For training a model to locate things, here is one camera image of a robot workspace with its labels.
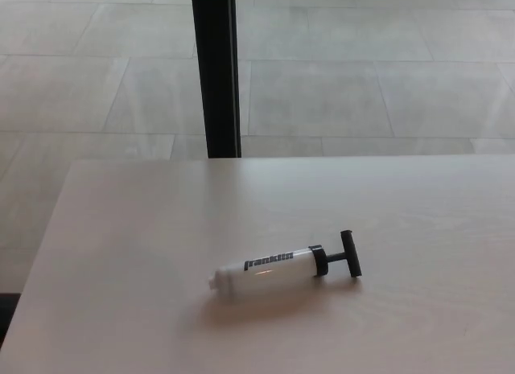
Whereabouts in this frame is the black vertical frame post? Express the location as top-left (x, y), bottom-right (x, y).
top-left (190, 0), bottom-right (243, 159)

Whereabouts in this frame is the white Franklin hand air pump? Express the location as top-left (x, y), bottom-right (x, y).
top-left (208, 229), bottom-right (364, 291)

